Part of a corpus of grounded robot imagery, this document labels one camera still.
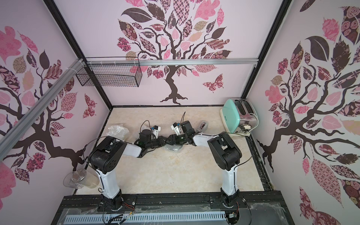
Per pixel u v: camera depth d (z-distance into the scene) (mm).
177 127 876
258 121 915
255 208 722
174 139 833
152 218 697
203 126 1023
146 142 784
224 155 511
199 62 947
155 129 894
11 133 515
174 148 859
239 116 899
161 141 852
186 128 776
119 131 942
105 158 504
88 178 777
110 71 946
